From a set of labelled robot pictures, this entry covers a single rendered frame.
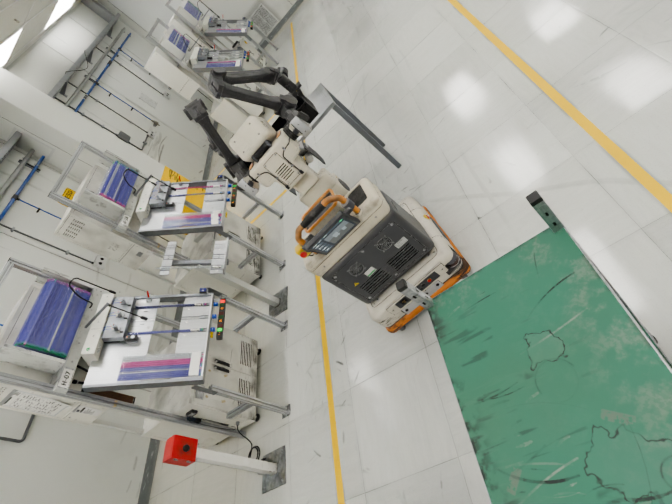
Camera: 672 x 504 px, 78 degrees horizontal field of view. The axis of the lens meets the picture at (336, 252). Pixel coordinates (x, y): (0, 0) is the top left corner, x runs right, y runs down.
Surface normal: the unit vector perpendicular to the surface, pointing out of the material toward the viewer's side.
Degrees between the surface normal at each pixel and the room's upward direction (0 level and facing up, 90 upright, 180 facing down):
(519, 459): 0
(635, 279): 0
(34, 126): 90
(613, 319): 0
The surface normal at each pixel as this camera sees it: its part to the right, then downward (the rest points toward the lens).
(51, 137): 0.11, 0.71
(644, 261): -0.70, -0.44
